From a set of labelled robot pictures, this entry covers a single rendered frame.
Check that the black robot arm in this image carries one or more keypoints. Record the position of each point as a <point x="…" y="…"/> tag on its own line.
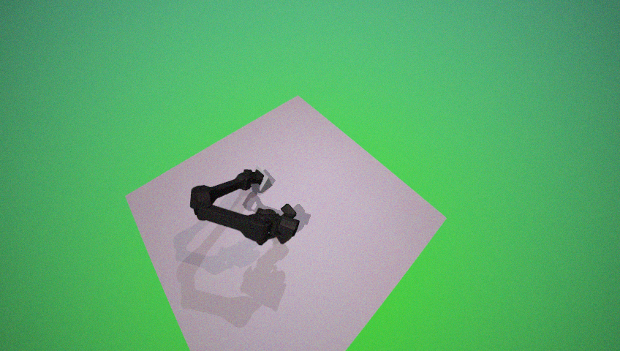
<point x="255" y="226"/>

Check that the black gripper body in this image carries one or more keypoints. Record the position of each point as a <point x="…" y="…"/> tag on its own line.
<point x="288" y="211"/>

